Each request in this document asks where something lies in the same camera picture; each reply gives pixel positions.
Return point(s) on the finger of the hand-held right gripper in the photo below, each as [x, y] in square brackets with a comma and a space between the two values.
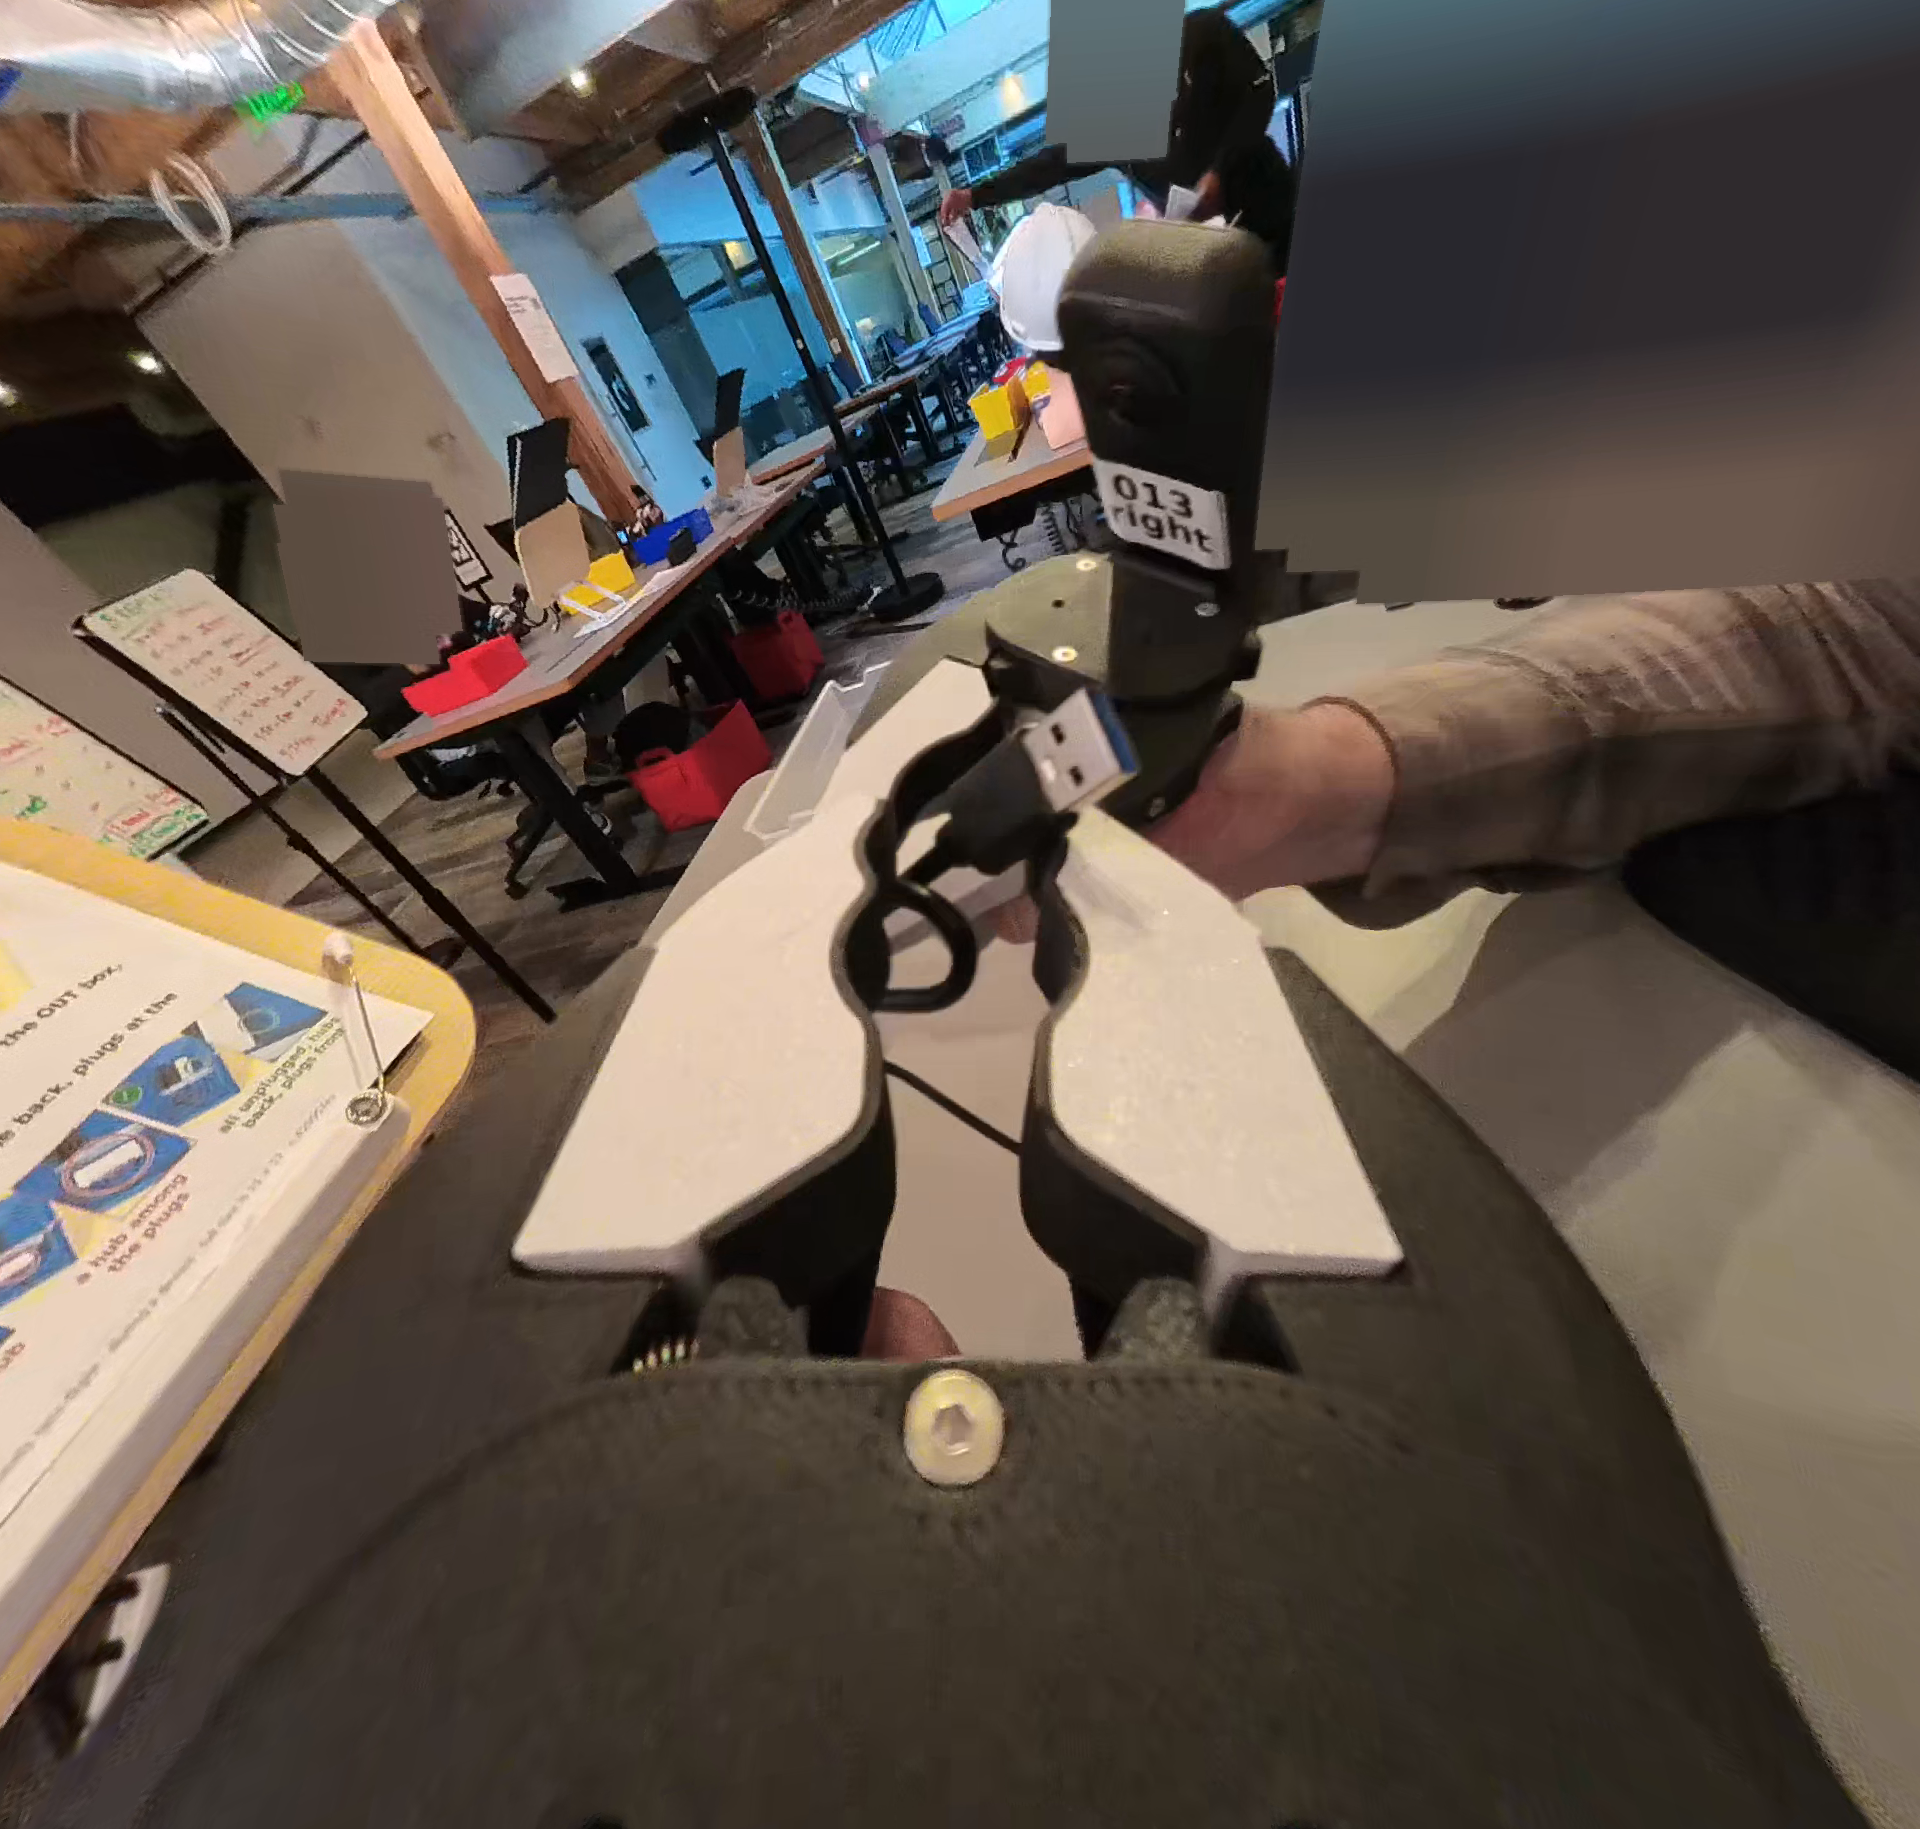
[938, 721]
[961, 900]

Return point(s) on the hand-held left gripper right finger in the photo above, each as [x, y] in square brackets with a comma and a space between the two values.
[1217, 1096]

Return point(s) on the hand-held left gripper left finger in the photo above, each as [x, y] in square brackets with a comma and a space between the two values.
[720, 1096]

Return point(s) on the person's right hand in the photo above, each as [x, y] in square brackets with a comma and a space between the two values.
[1290, 810]

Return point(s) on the person's left hand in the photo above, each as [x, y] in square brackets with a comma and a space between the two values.
[908, 1328]

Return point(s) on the clear plastic bin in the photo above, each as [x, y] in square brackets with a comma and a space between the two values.
[820, 750]

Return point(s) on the white hard hat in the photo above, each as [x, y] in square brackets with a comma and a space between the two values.
[1043, 276]

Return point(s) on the red floor bin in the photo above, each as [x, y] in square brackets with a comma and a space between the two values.
[781, 657]
[699, 780]

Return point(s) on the small yellow bin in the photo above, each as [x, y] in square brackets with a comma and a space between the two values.
[997, 403]
[600, 577]

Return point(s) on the wooden desk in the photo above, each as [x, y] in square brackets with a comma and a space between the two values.
[526, 690]
[1007, 471]

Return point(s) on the instruction sheet on stand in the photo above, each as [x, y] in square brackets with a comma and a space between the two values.
[446, 1058]

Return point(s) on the blue plastic bin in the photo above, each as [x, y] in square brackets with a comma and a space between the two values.
[669, 538]

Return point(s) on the cardboard stand with black panel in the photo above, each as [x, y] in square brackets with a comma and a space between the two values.
[549, 538]

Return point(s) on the red desk bin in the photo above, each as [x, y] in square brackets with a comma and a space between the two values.
[457, 681]

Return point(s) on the small marker sign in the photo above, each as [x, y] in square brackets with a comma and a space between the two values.
[465, 554]

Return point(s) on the white paper notice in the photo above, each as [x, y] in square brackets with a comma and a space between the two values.
[534, 325]

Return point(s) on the printed instruction sheet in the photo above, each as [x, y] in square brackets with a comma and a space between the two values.
[149, 1110]

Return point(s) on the whiteboard with red writing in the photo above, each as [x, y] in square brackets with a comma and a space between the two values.
[225, 675]

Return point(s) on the whiteboard with green writing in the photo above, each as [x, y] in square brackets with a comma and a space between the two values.
[76, 780]

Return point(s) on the green exit sign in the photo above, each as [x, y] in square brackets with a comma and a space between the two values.
[272, 102]

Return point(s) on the wooden post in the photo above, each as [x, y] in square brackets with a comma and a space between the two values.
[450, 209]

